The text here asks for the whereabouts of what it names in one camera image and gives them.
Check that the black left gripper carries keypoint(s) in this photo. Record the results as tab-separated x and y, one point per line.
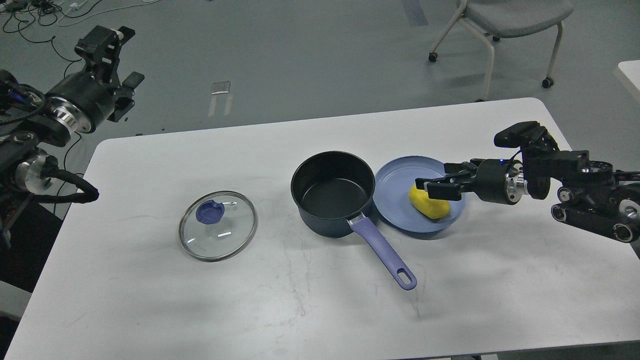
95	94

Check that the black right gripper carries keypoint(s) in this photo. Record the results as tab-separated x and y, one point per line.
497	181

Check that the yellow potato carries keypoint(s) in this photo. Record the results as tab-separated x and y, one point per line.
430	207

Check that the glass lid purple knob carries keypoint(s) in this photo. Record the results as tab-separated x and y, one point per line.
217	226

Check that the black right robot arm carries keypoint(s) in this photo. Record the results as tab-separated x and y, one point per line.
592	196

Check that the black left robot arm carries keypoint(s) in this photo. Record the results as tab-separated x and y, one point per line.
28	173

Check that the blue round plate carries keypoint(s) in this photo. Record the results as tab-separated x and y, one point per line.
391	196

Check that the silver floor plate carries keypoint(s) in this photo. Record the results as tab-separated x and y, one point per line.
220	88

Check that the black box at left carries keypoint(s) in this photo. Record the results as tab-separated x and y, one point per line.
32	238

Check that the white table corner right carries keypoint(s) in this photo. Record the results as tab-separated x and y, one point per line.
628	74

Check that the dark blue saucepan purple handle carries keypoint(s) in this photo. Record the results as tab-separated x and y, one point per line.
334	192

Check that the grey chair white frame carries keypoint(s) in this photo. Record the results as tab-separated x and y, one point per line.
490	21

